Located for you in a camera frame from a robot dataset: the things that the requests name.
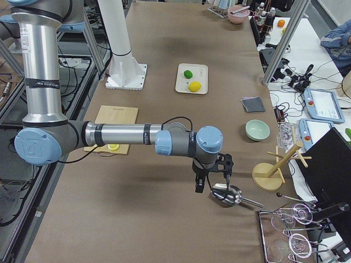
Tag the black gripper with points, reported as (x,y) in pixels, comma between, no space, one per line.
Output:
(199,173)

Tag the yellow lemon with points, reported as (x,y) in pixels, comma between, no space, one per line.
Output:
(194,86)

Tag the green lime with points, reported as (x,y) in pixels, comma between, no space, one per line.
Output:
(188,74)

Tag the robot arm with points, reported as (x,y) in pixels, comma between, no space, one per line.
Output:
(47,134)

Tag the cream rabbit tray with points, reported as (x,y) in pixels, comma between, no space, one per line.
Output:
(200,74)

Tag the metal scoop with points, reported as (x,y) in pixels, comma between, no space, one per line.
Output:
(231,196)

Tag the wooden mug tree stand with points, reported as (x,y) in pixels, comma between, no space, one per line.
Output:
(268,176)

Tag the mint green bowl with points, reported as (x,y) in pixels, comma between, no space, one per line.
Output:
(257,130)

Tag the grey folded cloth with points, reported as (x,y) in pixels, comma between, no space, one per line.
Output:
(253,104)

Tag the wooden cutting board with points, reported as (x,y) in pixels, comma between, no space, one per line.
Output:
(115,115)

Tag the blue teach pendant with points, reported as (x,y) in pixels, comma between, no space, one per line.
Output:
(312,130)
(323,105)

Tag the pink bowl with ice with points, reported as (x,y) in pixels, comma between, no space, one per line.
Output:
(238,18)

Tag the metal tongs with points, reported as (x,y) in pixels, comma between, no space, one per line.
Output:
(238,10)

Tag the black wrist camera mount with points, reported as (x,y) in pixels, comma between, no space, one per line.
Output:
(225,165)

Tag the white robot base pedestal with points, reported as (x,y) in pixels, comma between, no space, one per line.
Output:
(124,71)

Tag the aluminium frame post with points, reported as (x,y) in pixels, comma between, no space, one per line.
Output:
(285,40)

